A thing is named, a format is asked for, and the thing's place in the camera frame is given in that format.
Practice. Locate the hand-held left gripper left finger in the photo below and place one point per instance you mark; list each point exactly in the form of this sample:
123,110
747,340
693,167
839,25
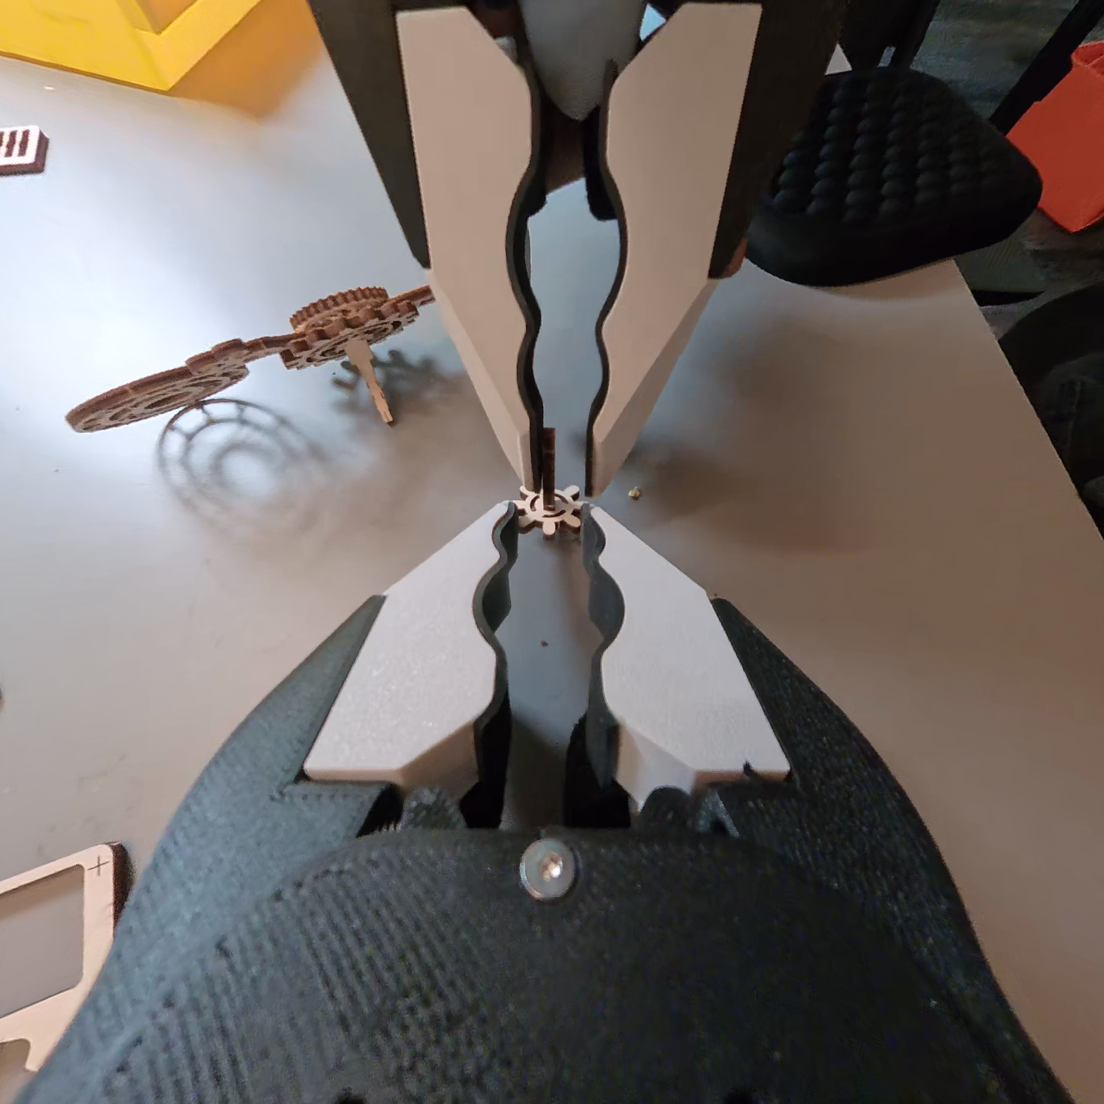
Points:
405,680

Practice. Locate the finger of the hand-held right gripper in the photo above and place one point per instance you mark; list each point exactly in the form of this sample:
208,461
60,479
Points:
681,172
466,172

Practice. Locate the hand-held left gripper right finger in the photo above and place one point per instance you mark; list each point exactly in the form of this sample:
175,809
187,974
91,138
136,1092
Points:
691,690

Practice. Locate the wooden gear and dial assembly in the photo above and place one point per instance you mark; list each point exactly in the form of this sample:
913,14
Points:
345,332

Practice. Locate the small wooden gear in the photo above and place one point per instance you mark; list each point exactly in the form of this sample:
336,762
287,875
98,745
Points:
530,502

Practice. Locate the small wooden stepped pin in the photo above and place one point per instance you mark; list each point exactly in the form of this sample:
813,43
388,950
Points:
547,457

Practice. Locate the wooden puzzle frame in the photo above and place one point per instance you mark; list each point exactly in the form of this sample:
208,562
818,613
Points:
102,905

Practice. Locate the grey desk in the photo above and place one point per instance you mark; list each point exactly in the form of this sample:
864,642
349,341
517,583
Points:
216,603

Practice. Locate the plain yellow plastic bin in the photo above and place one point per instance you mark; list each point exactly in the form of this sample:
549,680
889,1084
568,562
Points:
86,34

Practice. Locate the small wooden grille piece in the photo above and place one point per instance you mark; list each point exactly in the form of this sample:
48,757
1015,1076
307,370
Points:
24,168

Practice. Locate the orange plastic crate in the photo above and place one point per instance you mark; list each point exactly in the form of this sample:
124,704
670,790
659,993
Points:
1070,146

